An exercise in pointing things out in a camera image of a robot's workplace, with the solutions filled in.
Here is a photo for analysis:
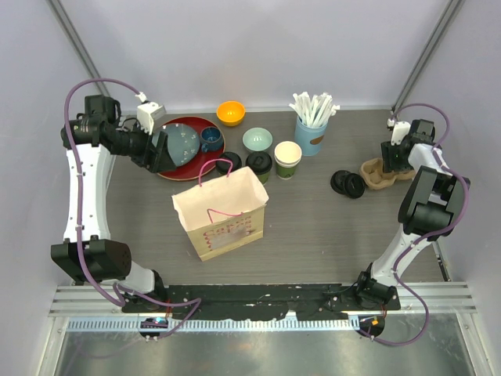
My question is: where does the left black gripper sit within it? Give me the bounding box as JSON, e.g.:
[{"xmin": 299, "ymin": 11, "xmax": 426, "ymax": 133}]
[{"xmin": 113, "ymin": 119, "xmax": 177, "ymax": 173}]

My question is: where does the brown cardboard cup carrier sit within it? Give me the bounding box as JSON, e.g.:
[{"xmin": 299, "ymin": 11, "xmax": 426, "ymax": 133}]
[{"xmin": 359, "ymin": 157, "xmax": 416, "ymax": 190}]

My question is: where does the stack of black lids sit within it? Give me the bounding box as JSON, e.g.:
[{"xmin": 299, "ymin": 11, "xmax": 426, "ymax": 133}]
[{"xmin": 330, "ymin": 170, "xmax": 366, "ymax": 199}]

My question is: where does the black coffee cup lid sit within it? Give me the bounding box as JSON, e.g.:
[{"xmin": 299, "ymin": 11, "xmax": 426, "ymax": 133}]
[{"xmin": 215, "ymin": 151, "xmax": 242, "ymax": 172}]

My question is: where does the pink paper bag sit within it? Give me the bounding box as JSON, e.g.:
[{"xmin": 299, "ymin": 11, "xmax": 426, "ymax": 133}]
[{"xmin": 172, "ymin": 167, "xmax": 269, "ymax": 261}]

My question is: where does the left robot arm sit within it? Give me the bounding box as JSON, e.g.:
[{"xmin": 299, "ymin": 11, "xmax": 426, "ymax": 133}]
[{"xmin": 51, "ymin": 95, "xmax": 175, "ymax": 313}]

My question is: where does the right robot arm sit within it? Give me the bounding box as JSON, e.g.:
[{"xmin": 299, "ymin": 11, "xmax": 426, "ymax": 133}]
[{"xmin": 353, "ymin": 119, "xmax": 470, "ymax": 309}]

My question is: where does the large blue-grey plate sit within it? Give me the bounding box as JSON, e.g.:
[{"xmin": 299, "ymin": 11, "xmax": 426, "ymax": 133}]
[{"xmin": 164, "ymin": 123, "xmax": 200, "ymax": 167}]

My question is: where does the red round tray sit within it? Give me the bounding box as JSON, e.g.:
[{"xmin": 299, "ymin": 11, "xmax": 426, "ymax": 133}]
[{"xmin": 158, "ymin": 116, "xmax": 225, "ymax": 182}]

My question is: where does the dark blue ceramic cup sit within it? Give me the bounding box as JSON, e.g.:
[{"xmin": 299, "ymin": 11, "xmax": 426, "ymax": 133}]
[{"xmin": 200, "ymin": 127, "xmax": 224, "ymax": 153}]

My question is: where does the orange bowl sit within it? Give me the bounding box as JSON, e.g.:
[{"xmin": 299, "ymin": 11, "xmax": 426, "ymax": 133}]
[{"xmin": 216, "ymin": 100, "xmax": 246, "ymax": 127}]

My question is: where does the light blue straw holder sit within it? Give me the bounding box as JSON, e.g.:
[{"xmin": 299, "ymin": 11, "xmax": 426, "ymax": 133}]
[{"xmin": 294, "ymin": 116, "xmax": 328, "ymax": 157}]

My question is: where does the bundle of white straws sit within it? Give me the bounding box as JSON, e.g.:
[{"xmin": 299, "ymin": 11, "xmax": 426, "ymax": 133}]
[{"xmin": 289, "ymin": 92, "xmax": 341, "ymax": 128}]

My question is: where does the light green bowl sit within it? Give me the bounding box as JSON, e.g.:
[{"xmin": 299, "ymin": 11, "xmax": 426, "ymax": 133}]
[{"xmin": 242, "ymin": 127, "xmax": 273, "ymax": 153}]

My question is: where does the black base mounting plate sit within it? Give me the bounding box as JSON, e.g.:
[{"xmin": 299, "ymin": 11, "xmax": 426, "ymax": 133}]
[{"xmin": 121, "ymin": 282, "xmax": 401, "ymax": 320}]

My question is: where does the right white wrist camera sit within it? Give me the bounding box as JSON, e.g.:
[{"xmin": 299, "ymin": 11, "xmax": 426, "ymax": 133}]
[{"xmin": 387, "ymin": 118, "xmax": 411, "ymax": 146}]

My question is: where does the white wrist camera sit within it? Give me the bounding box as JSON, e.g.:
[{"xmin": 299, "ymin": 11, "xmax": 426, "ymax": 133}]
[
  {"xmin": 387, "ymin": 118, "xmax": 411, "ymax": 146},
  {"xmin": 135, "ymin": 92, "xmax": 166, "ymax": 135}
]

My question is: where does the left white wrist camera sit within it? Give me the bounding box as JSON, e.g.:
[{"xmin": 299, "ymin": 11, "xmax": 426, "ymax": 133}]
[{"xmin": 135, "ymin": 92, "xmax": 166, "ymax": 135}]

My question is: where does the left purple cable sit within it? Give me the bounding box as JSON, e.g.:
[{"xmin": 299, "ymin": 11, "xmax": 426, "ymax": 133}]
[{"xmin": 63, "ymin": 78, "xmax": 204, "ymax": 340}]

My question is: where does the aluminium front rail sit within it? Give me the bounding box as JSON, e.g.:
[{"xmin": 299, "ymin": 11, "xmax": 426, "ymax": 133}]
[{"xmin": 49, "ymin": 282, "xmax": 476, "ymax": 338}]

